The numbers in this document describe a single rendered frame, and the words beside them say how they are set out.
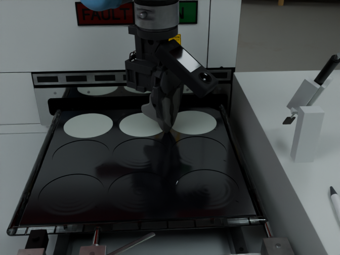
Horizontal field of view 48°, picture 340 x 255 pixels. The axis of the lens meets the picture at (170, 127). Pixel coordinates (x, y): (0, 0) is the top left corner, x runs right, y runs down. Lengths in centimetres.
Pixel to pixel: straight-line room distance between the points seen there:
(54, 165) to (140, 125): 20
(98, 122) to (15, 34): 25
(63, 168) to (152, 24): 29
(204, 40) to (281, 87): 19
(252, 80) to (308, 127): 31
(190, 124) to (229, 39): 21
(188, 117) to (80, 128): 23
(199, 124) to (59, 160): 29
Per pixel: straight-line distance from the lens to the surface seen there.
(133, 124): 80
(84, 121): 83
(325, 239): 49
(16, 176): 84
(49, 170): 70
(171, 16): 65
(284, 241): 56
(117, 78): 87
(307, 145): 59
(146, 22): 65
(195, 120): 82
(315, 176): 58
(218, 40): 86
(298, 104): 59
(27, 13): 86
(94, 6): 55
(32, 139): 95
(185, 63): 66
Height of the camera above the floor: 130
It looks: 31 degrees down
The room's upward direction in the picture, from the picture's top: straight up
